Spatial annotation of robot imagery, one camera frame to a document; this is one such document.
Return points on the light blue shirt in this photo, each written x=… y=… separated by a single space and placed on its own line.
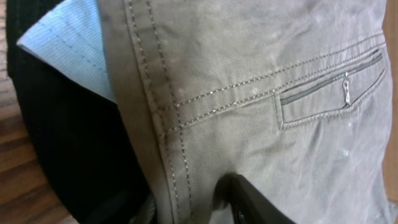
x=69 y=39

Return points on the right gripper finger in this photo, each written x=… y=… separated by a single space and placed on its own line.
x=247 y=204

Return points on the grey shorts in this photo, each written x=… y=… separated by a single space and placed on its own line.
x=295 y=96

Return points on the black garment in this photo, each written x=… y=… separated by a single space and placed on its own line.
x=66 y=152

